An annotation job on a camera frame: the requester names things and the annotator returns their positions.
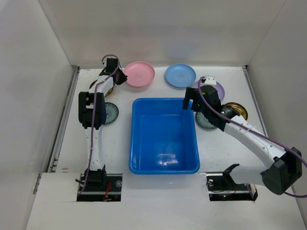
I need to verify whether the purple plastic plate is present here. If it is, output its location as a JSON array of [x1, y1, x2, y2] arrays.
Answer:
[[192, 81, 225, 102]]

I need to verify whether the light blue plastic plate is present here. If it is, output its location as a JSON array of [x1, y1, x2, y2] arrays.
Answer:
[[165, 63, 196, 88]]

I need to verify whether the pink plastic plate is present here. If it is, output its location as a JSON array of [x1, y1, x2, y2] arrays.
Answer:
[[123, 61, 155, 87]]

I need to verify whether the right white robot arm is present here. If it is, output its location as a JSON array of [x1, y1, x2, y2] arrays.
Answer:
[[183, 85, 307, 195]]

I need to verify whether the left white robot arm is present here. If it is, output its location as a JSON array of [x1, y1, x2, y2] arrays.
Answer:
[[78, 55, 128, 172]]

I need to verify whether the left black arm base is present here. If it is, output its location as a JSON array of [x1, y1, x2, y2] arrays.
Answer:
[[75, 168, 123, 202]]

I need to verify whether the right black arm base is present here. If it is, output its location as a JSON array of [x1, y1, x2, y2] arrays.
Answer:
[[206, 164, 258, 202]]

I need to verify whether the blue plastic bin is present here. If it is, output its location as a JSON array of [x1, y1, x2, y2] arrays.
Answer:
[[129, 98, 201, 175]]

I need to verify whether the left yellow patterned plate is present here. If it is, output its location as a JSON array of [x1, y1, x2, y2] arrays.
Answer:
[[89, 80, 114, 97]]

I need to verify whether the yellow patterned plate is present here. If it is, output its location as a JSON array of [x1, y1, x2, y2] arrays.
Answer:
[[225, 102, 248, 120], [89, 80, 114, 97]]

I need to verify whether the right green floral plate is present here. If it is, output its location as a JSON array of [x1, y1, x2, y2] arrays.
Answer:
[[195, 112, 217, 131]]

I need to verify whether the green floral plate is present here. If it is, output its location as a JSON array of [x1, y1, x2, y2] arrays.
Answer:
[[195, 112, 217, 131], [104, 102, 119, 125]]

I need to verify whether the right yellow patterned plate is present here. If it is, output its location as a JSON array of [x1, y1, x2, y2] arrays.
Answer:
[[225, 102, 248, 120]]

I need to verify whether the left green floral plate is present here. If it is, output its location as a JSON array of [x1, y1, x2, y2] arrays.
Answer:
[[104, 102, 119, 125]]

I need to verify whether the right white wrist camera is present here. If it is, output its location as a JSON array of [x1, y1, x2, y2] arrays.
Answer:
[[203, 75, 216, 87]]

